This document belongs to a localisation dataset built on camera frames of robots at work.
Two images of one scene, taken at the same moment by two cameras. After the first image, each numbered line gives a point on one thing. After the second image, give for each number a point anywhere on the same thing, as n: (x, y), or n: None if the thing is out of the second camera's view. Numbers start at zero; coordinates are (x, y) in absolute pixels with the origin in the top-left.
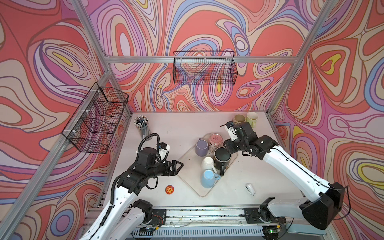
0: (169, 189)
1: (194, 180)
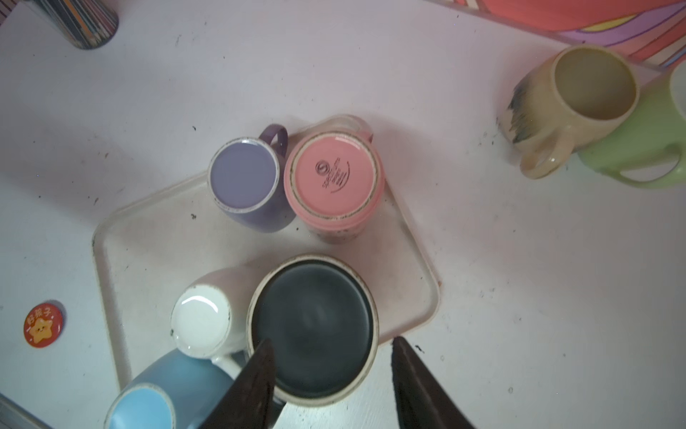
0: (43, 324)
1: (150, 250)
